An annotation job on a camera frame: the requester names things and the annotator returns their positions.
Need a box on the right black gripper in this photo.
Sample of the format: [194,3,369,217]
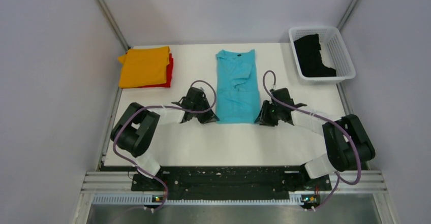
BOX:
[255,100,282,127]

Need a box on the cyan t shirt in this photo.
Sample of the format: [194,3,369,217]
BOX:
[216,49,261,124]

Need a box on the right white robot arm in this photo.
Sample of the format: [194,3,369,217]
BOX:
[255,88,376,190]

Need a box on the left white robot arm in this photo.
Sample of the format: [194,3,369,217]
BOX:
[110,86,219,193]

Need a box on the folded red t shirt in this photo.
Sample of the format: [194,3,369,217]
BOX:
[140,53,174,88]

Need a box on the folded orange t shirt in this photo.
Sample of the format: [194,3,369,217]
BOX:
[117,46,170,88]

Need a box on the black t shirt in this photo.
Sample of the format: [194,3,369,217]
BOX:
[294,34,336,78]

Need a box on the white plastic basket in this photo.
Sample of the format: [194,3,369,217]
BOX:
[288,26,356,84]

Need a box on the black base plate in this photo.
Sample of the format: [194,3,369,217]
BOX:
[131,166,332,201]

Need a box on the white slotted cable duct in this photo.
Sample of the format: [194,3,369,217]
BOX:
[92,193,304,206]

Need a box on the aluminium frame rail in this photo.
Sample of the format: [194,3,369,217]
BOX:
[81,170,388,194]

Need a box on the left aluminium corner post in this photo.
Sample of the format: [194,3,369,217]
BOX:
[95,0,130,51]

